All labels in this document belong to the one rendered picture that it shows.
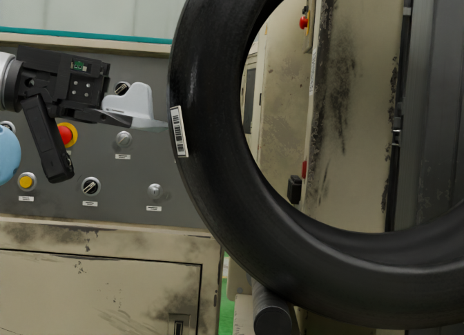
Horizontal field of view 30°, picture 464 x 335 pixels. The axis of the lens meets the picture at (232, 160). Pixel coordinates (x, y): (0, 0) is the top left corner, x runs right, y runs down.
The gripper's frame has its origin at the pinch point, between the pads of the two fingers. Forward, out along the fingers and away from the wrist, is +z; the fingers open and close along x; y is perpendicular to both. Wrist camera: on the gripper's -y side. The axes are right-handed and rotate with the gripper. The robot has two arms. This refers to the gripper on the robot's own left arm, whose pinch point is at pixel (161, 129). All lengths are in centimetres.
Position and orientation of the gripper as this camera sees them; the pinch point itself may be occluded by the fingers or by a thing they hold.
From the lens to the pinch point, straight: 112.2
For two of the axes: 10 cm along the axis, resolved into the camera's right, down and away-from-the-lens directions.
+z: 9.8, 1.9, -0.1
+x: 0.2, -0.5, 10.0
